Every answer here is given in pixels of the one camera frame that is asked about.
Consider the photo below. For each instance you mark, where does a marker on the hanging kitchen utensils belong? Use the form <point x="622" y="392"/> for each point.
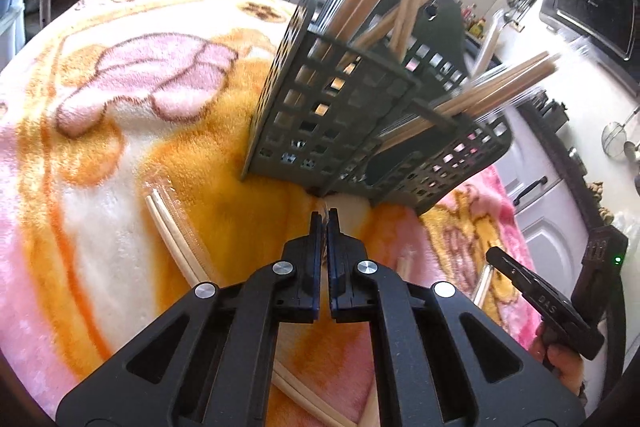
<point x="520" y="7"/>

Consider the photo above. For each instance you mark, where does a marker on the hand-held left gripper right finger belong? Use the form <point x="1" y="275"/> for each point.
<point x="335" y="257"/>

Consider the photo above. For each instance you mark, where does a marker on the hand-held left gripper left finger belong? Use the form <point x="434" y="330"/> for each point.
<point x="316" y="252"/>

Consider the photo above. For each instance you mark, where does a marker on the plastic drawer unit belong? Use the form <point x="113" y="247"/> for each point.
<point x="12" y="2"/>

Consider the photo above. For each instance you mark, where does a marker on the grey plastic utensil holder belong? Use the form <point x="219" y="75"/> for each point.
<point x="310" y="117"/>

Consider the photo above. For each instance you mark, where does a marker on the group of condiment bottles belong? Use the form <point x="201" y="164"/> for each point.
<point x="475" y="24"/>

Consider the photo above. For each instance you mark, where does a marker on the chopstick pair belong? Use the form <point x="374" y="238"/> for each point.
<point x="305" y="394"/>
<point x="175" y="237"/>
<point x="484" y="282"/>

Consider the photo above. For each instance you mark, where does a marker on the bunch of chopsticks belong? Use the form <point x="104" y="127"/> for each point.
<point x="400" y="7"/>

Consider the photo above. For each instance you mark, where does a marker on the person's right hand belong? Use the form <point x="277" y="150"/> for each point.
<point x="567" y="369"/>

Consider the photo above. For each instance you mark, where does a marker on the black range hood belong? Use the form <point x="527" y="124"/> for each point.
<point x="590" y="2"/>

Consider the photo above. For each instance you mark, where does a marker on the pink printed blanket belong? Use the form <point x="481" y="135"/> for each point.
<point x="125" y="107"/>

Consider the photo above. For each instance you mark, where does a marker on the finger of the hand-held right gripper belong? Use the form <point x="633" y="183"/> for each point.
<point x="535" y="292"/>

